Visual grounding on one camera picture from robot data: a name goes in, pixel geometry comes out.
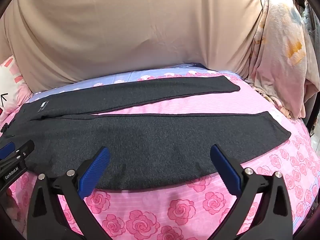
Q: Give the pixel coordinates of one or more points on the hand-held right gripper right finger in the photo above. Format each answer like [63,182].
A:
[226,170]

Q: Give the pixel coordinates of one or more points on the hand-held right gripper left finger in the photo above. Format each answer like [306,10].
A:
[93,171]

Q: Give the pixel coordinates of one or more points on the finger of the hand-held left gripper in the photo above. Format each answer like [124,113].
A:
[23,150]
[7,150]

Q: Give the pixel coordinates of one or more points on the dark grey pants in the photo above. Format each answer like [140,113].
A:
[150,142]

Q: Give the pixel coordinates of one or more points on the pink white pillow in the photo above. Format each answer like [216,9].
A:
[10,80]

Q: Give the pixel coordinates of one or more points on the pink rose bedsheet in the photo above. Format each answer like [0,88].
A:
[162,205]

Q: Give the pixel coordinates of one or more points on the black pole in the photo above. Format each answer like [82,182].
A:
[312,120]

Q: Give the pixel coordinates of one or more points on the pale pink printed blanket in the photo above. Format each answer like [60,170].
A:
[280,55]

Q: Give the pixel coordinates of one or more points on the beige cloth cover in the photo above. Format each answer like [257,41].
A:
[125,30]

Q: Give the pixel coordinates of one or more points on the grey hanging clothes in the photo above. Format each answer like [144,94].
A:
[308,12]

